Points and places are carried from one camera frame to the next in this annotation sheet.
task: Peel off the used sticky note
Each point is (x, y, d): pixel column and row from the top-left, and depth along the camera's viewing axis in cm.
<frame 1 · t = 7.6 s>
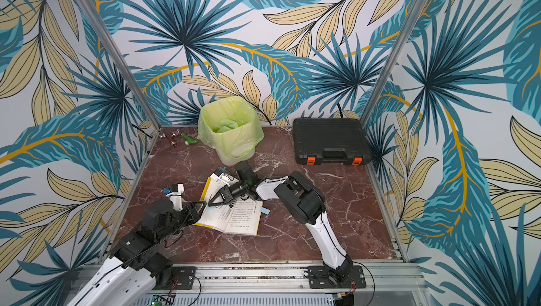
left hand: (203, 207, 76), fingers open
right hand: (210, 205, 82), fingers closed
yellow children's book: (243, 217, 85), point 5 cm above the table
white bin green bag: (229, 126, 104), point 13 cm above the table
black plastic tool case: (332, 143, 106), point 7 cm above the table
blue sticky tab middle: (265, 210, 85), point 7 cm above the table
small brown metal trinket: (174, 144, 112), on the table

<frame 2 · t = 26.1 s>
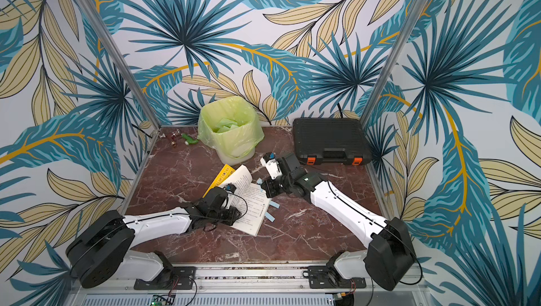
left hand: (237, 216, 87), fingers closed
right hand: (261, 184, 79), fingers closed
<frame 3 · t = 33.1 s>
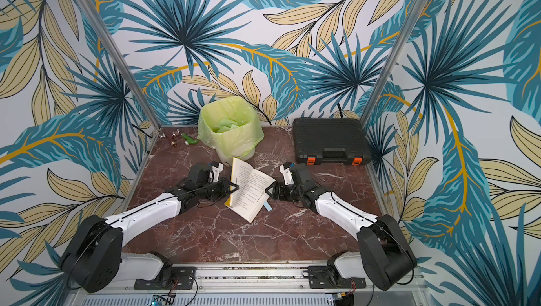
left hand: (238, 189, 83), fingers closed
right hand: (270, 190, 85), fingers open
yellow children's book: (248, 200, 90), point 4 cm above the table
blue sticky tab middle: (268, 206, 90), point 3 cm above the table
the other named things where they were.

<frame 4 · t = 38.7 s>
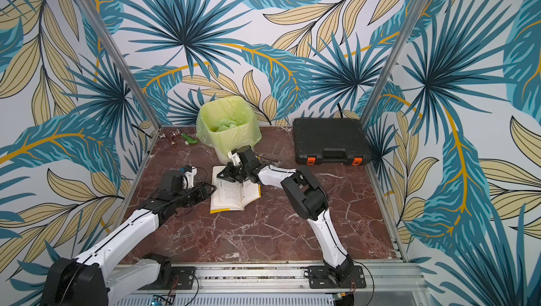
left hand: (212, 191, 83), fingers open
right hand: (216, 175, 92), fingers closed
yellow children's book: (225, 194, 86), point 9 cm above the table
